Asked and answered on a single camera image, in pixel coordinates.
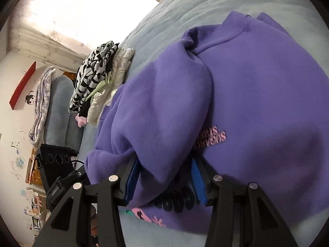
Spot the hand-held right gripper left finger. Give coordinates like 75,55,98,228
32,157,142,247

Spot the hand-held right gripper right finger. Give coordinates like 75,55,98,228
191,157,299,247

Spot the purple sweatshirt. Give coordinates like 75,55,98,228
85,10,329,228

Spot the wooden furniture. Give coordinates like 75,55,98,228
25,147,45,186

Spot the grey cushion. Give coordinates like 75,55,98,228
44,75,84,153

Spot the dark cloth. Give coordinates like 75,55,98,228
76,100,91,118

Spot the folded floral quilt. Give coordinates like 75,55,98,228
29,65,56,146

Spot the light green garment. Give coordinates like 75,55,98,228
85,80,114,101

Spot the black and white patterned garment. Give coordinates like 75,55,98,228
68,41,120,115

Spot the white quilted jacket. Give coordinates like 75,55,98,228
87,47,136,128

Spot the grey bed sheet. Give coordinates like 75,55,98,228
77,0,329,247

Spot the figure wall sticker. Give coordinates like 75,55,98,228
25,90,36,106

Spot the red wall shelf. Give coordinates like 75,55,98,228
8,61,37,110

